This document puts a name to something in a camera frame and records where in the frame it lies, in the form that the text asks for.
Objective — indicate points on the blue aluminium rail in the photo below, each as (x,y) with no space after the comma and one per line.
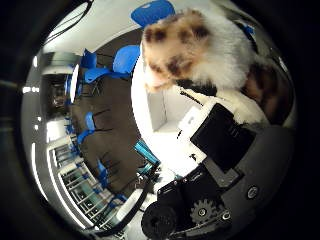
(146,153)

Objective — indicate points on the white window frame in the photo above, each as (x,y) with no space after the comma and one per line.
(76,186)

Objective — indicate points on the leopard plush toy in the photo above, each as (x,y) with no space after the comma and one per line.
(176,43)

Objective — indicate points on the blue chair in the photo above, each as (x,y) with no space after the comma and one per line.
(126,59)
(151,11)
(89,60)

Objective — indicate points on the grey open box container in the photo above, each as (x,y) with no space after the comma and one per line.
(156,115)

